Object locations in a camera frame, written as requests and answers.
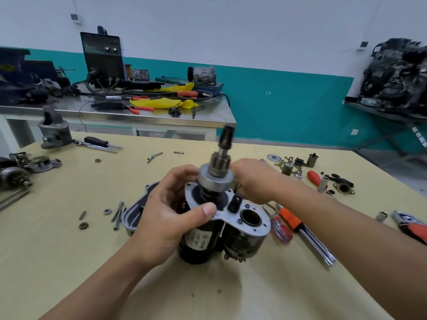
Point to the person's left hand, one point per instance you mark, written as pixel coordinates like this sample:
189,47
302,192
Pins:
160,223

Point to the person's right hand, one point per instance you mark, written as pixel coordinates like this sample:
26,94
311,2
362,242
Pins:
260,183

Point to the person's left thumb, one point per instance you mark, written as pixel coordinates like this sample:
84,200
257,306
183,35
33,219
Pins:
200,213

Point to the person's right fingers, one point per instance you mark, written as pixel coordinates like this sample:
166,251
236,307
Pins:
238,173

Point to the grey pinion gear drive shaft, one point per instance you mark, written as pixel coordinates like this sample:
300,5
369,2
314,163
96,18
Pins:
216,173

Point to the black starter motor grey flange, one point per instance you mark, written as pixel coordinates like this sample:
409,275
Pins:
240,226

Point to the person's right forearm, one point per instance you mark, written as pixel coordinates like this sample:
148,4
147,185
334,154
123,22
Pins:
353,243

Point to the person's left forearm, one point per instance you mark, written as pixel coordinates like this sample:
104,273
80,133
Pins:
100,283

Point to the flat silver washer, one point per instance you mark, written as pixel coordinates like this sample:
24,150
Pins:
274,157

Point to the grey solenoid plunger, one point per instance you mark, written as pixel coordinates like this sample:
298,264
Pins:
287,168

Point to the short silver socket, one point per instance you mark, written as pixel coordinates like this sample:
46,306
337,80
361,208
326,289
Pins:
298,173

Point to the small black plastic part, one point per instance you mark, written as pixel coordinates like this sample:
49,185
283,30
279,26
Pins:
299,161

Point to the grey aluminium end housing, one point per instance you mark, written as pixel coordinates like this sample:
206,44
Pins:
133,213

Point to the small bent silver bolt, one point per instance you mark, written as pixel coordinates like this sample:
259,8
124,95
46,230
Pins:
154,157

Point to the small grey metal cylinder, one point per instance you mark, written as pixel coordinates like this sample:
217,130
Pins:
312,160

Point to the long silver bolt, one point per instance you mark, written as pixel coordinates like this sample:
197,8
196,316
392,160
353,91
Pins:
117,211
117,221

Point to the long silver socket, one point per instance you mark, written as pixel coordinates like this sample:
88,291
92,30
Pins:
322,184

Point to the blue flat case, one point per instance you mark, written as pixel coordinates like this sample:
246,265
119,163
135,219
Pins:
213,88

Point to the small black gear part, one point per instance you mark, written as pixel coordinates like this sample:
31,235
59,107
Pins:
174,111

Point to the silver hex nut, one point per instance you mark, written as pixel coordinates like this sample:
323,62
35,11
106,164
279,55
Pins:
107,211

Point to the silver air conditioning compressor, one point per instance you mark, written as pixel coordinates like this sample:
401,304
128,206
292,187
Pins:
202,75

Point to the yellow cloth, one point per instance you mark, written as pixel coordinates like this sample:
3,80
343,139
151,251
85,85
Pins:
160,102

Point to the dark hex nut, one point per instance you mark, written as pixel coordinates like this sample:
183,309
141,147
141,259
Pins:
83,225

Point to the short threaded stud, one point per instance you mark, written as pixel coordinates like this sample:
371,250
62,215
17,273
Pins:
82,215

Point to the silver ratchet wrench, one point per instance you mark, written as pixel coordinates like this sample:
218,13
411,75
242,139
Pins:
93,146

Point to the stainless steel workbench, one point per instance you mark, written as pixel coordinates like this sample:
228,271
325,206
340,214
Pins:
116,116

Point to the small silver socket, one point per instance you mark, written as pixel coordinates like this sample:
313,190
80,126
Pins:
381,216

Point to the black engine stand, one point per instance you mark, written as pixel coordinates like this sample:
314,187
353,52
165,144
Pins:
383,116

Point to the grey cast starter nose housing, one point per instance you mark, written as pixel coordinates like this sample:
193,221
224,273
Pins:
55,131

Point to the black welding machine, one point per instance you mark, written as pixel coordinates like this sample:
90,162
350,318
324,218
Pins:
103,58

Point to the black car engine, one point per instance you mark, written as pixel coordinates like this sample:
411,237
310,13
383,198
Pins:
397,76

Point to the silver metal bars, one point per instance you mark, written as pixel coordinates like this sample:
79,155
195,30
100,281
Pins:
13,198

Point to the dark dismantled starter motor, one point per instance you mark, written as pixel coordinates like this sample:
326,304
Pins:
13,174

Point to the dark blue machine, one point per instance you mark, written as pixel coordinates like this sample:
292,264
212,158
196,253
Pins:
23,74

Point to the black metal bracket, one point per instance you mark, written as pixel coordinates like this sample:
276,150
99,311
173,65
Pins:
340,179

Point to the grey cast bracket plate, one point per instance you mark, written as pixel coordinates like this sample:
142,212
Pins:
43,164

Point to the white wall socket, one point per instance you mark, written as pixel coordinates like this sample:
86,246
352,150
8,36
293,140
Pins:
363,45
75,17

